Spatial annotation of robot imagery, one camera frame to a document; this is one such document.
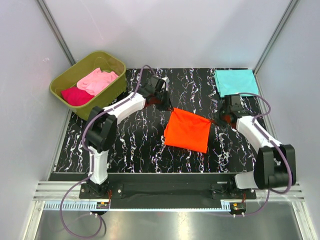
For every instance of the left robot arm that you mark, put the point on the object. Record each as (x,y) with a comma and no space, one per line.
(101,128)

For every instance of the slotted cable duct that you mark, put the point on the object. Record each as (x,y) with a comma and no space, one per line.
(118,206)

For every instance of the aluminium frame post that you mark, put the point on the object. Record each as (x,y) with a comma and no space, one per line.
(276,33)
(55,30)

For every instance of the right aluminium frame post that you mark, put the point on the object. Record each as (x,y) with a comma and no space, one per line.
(276,33)

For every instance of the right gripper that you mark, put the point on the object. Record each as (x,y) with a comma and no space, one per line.
(217,119)

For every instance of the olive green plastic bin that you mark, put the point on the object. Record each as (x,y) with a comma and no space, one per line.
(69,78)

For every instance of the left aluminium frame post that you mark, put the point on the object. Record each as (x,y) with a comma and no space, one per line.
(55,30)

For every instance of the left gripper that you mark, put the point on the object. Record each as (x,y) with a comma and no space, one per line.
(167,106)

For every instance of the magenta t shirt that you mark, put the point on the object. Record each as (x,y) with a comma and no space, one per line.
(75,96)

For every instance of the orange t shirt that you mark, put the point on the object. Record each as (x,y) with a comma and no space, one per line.
(187,130)

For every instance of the pink t shirt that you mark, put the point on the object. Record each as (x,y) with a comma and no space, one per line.
(96,81)

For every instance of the folded teal t shirt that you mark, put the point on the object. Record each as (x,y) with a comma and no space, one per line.
(230,82)

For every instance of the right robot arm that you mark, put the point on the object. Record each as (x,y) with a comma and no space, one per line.
(275,163)

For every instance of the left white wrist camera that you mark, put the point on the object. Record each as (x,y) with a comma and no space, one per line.
(165,83)

